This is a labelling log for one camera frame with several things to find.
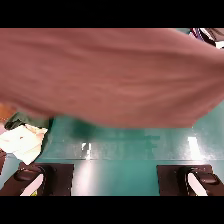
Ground stack of folded clothes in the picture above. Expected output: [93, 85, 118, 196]
[189, 28, 224, 50]

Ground white garment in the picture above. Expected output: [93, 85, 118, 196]
[0, 123, 50, 166]

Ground mauve T-shirt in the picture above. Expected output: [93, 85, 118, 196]
[0, 28, 224, 130]

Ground brown garment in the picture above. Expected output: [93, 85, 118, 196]
[0, 102, 18, 123]

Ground dark green garment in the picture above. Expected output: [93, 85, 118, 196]
[3, 111, 54, 131]

